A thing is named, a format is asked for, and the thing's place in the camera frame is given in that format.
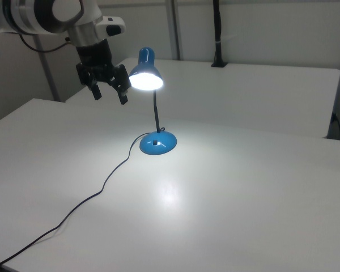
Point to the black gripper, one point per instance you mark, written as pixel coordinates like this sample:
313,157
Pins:
95,55

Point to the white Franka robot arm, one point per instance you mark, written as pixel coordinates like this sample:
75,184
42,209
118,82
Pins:
59,17

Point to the blue gooseneck desk lamp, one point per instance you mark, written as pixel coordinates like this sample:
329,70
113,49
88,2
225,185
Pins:
158,144

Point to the grey metal partition post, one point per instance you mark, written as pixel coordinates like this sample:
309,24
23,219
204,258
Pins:
175,28

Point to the black clamped camera pole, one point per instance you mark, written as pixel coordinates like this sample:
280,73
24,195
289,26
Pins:
218,28

